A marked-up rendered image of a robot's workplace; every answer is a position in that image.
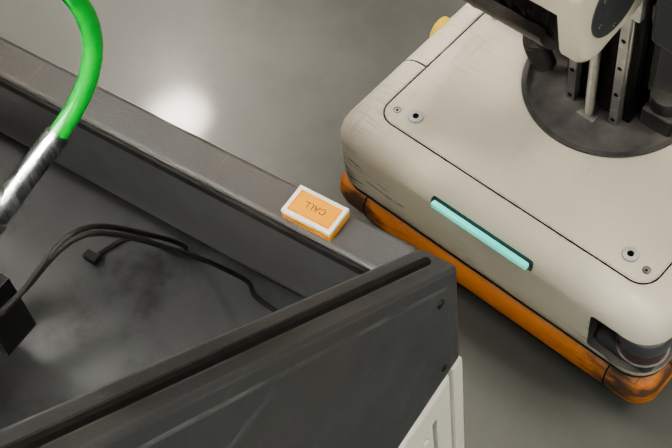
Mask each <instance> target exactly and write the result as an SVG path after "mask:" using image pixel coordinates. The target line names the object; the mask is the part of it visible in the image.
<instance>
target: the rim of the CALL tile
mask: <svg viewBox="0 0 672 448"><path fill-rule="evenodd" d="M301 190H304V191H306V192H308V193H310V194H312V195H314V196H316V197H318V198H320V199H322V200H323V201H325V202H327V203H329V204H331V205H333V206H335V207H337V208H339V209H341V210H343V211H342V212H341V214H340V215H339V216H338V217H337V219H336V220H335V221H334V223H333V224H332V225H331V227H330V228H329V229H326V228H324V227H322V226H320V225H318V224H316V223H314V222H312V221H311V220H309V219H307V218H305V217H303V216H301V215H299V214H297V213H295V212H293V211H291V210H289V209H287V207H288V206H289V205H290V204H291V202H292V201H293V200H294V199H295V197H296V196H297V195H298V194H299V192H300V191H301ZM281 212H282V213H284V214H286V215H287V216H289V217H291V218H293V219H295V220H297V221H299V222H301V223H303V224H305V225H307V226H309V227H311V228H313V229H314V230H316V231H318V232H320V233H322V234H324V235H326V236H328V237H331V235H332V234H333V233H334V231H335V230H336V229H337V227H338V226H339V225H340V224H341V222H342V221H343V220H344V218H345V217H346V216H347V214H348V213H349V209H348V208H346V207H344V206H342V205H340V204H338V203H336V202H334V201H332V200H330V199H328V198H326V197H324V196H322V195H320V194H318V193H316V192H314V191H312V190H310V189H308V188H306V187H304V186H302V185H300V186H299V187H298V189H297V190H296V191H295V192H294V194H293V195H292V196H291V197H290V199H289V200H288V201H287V202H286V204H285V205H284V206H283V207H282V209H281Z"/></svg>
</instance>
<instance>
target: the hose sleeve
mask: <svg viewBox="0 0 672 448"><path fill-rule="evenodd" d="M50 127H51V126H47V127H46V129H45V130H44V131H43V133H42V134H41V135H40V136H39V137H38V138H37V139H36V142H35V143H34V145H32V146H31V147H30V149H29V151H28V153H27V154H26V155H25V157H24V158H23V159H22V161H21V162H20V163H19V165H18V166H17V167H16V169H15V170H14V171H13V173H12V174H11V176H10V177H9V178H8V180H7V181H6V182H5V184H4V185H2V186H1V188H0V224H7V223H8V221H9V220H10V219H11V217H12V216H13V215H14V214H15V213H16V212H17V210H18V208H19V207H20V205H22V204H23V203H24V201H25V199H26V197H27V196H28V195H29V193H30V192H31V191H32V189H33V188H34V187H35V185H36V184H37V183H38V181H39V180H40V179H41V177H42V176H43V175H44V173H45V172H46V171H47V170H48V168H49V167H50V166H51V165H52V164H53V163H54V161H55V159H56V158H57V156H59V155H60V153H61V151H62V150H63V148H64V147H65V146H66V144H67V143H68V142H69V139H68V138H67V139H63V138H60V137H59V136H57V135H56V134H54V133H53V132H52V130H51V128H50Z"/></svg>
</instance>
